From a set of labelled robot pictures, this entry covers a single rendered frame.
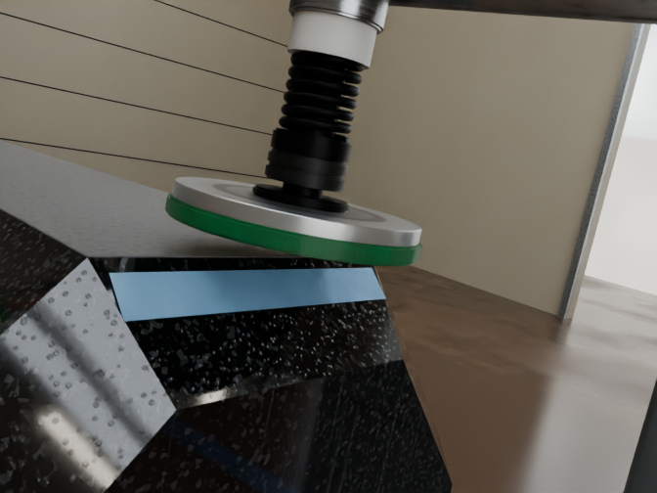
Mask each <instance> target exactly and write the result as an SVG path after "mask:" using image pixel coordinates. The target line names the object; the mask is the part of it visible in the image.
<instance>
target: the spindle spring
mask: <svg viewBox="0 0 657 493"><path fill-rule="evenodd" d="M290 61H291V63H292V64H293V66H291V67H290V68H289V69H288V75H289V76H290V77H291V79H288V80H287V81H286V84H285V86H286V88H287V90H289V91H287V92H285V93H284V100H285V101H286V102H287V104H285V105H283V106H282V108H281V111H282V113H283V114H284V115H286V116H282V117H281V118H280V119H279V125H280V126H281V127H282V128H285V129H288V130H292V131H293V127H294V126H295V127H303V128H311V129H318V130H324V131H330V132H337V133H344V134H349V133H350V132H351V131H352V127H351V125H350V124H347V123H343V122H339V121H338V122H332V121H325V120H319V119H313V118H305V117H296V115H297V114H305V115H312V116H319V117H325V118H332V119H338V120H344V121H352V120H353V119H354V114H353V113H352V112H349V111H344V110H338V109H333V108H327V107H320V106H313V105H305V104H298V103H299V101H304V102H313V103H320V104H327V105H333V106H339V107H343V108H347V109H352V110H353V109H355V108H356V107H357V102H356V101H355V100H353V99H349V98H344V97H339V96H334V95H329V94H322V93H315V92H307V91H301V88H306V89H315V90H323V91H329V92H334V93H339V94H343V95H345V96H350V97H356V96H358V95H359V93H360V91H359V88H357V87H356V86H353V85H350V84H345V83H340V82H335V81H330V80H323V79H317V78H307V77H304V75H317V76H323V77H330V78H335V79H341V80H345V82H346V83H351V84H359V83H361V82H362V76H361V75H360V74H359V73H356V72H359V71H363V70H364V68H365V67H364V66H362V65H360V64H358V63H355V62H353V61H350V60H346V59H343V58H339V57H336V56H332V55H327V54H321V53H315V52H297V53H294V54H292V55H291V57H290ZM306 62H308V63H320V64H328V65H334V66H340V67H348V70H344V69H339V68H333V67H321V66H311V65H306ZM352 71H355V72H352ZM337 133H334V138H333V139H335V140H339V141H343V142H348V143H349V138H347V137H346V136H344V135H340V134H337Z"/></svg>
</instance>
